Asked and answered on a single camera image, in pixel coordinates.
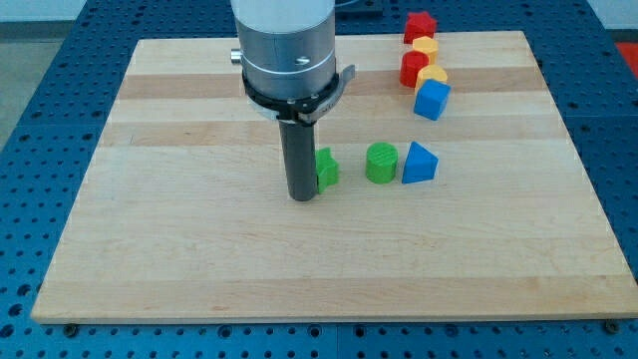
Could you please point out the blue cube block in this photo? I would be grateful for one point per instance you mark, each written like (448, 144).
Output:
(431, 99)

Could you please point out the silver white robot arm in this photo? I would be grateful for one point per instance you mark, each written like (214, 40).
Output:
(288, 46)

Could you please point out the green cylinder block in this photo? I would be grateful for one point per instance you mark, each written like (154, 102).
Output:
(381, 162)

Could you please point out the blue triangle block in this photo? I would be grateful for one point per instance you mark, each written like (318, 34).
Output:
(420, 164)

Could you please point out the yellow hexagon block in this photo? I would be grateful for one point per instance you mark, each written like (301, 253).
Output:
(428, 46)

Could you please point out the yellow cylinder block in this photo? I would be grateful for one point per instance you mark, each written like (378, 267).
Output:
(431, 72)

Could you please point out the red star block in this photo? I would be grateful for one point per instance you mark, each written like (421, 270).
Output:
(419, 24)

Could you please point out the green star block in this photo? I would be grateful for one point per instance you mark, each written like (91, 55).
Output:
(327, 169)

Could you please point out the wooden board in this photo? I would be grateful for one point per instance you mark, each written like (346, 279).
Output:
(183, 215)

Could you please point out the red cylinder block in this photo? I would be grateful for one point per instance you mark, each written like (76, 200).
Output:
(412, 63)

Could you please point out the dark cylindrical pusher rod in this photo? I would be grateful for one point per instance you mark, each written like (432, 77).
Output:
(298, 149)

